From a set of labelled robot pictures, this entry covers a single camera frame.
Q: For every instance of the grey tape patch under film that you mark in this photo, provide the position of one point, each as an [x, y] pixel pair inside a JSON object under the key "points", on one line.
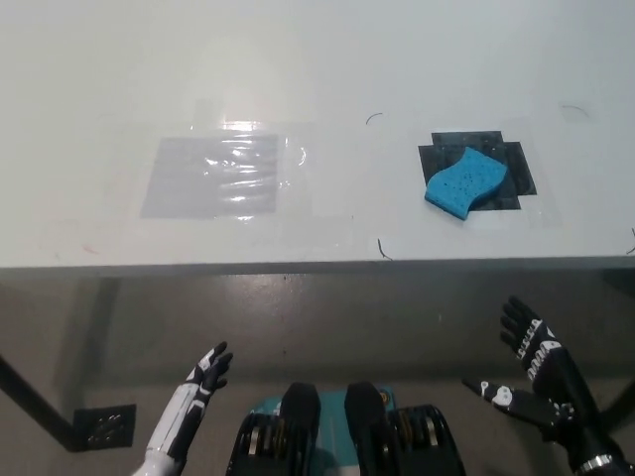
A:
{"points": [[208, 176]]}

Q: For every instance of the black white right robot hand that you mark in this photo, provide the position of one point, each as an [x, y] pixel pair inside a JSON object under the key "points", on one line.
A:
{"points": [[560, 392]]}

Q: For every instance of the black teal robot torso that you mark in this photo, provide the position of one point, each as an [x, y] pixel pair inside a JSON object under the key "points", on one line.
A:
{"points": [[367, 436]]}

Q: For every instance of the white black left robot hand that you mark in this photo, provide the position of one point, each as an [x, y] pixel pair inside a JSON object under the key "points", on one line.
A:
{"points": [[198, 392]]}

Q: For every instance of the blue wavy soft sponge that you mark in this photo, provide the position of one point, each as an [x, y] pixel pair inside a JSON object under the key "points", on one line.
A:
{"points": [[466, 183]]}

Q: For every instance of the black tape marked spot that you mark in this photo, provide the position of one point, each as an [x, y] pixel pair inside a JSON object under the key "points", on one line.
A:
{"points": [[521, 168]]}

